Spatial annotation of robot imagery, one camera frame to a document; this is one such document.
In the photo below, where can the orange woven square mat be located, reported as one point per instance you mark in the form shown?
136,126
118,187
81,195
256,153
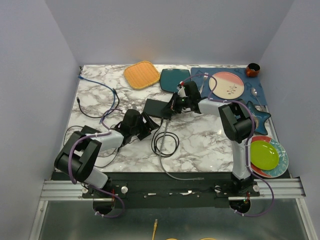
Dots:
141,75

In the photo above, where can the teal square plate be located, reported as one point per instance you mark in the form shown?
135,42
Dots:
170,78

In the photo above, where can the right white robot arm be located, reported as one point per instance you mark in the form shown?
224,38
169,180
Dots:
237,122

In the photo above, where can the silver spoon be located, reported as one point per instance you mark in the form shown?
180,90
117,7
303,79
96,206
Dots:
255,94

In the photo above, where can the black network switch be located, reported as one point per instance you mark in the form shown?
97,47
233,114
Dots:
157,109

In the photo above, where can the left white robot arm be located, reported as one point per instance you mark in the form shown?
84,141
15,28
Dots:
78,156

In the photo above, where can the blue star-shaped dish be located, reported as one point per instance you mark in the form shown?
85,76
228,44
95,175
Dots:
260,118

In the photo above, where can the aluminium rail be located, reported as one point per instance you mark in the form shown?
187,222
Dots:
63,190

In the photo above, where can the red lacquer cup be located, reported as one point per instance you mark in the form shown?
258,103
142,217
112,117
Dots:
252,70

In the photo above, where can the silver fork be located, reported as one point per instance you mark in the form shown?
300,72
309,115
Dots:
205,77

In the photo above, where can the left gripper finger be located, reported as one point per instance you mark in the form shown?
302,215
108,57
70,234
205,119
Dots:
148,122
143,132

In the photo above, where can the lime green plate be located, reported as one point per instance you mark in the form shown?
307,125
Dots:
263,155

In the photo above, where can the teal patterned plate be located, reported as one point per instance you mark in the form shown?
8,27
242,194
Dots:
282,164

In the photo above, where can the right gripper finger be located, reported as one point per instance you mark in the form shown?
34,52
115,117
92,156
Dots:
169,108
179,105

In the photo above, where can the blue placemat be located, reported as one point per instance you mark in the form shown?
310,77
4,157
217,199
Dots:
249,82

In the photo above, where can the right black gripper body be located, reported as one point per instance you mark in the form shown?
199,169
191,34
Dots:
186,100

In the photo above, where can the black mounting base plate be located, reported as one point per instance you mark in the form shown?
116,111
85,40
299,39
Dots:
194,189

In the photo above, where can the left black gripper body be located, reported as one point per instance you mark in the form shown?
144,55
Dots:
135,131

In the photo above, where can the pink and cream plate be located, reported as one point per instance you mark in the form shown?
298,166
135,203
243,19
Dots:
226,85

